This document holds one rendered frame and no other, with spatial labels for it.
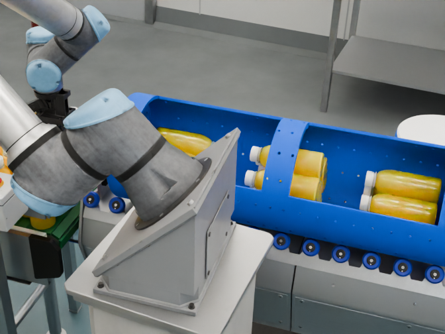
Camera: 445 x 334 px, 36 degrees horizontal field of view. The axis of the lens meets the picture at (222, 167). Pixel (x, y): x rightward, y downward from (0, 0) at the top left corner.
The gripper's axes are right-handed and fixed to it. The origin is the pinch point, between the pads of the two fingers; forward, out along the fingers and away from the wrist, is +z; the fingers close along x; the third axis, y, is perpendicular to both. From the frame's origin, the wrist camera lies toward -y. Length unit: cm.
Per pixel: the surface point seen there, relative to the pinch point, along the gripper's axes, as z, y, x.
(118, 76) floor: 106, -103, 254
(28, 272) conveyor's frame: 30.8, -2.7, -13.0
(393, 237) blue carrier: 0, 90, -4
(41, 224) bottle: 15.4, 1.3, -9.8
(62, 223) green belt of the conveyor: 17.6, 4.8, -5.2
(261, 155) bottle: -7, 56, 8
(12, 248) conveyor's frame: 23.2, -6.7, -13.1
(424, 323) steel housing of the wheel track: 24, 102, -4
